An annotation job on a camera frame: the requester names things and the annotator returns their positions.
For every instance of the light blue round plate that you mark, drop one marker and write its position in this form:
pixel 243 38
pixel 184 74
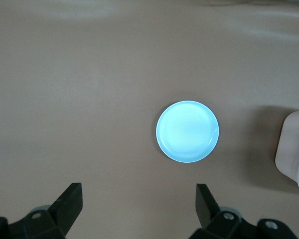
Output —
pixel 187 132

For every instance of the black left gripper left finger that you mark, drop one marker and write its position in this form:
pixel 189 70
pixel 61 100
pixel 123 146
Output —
pixel 64 214

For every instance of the white lidded storage box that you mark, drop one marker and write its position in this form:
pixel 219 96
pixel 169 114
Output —
pixel 291 139

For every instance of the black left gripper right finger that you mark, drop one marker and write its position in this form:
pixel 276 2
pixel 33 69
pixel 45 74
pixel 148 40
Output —
pixel 209 214

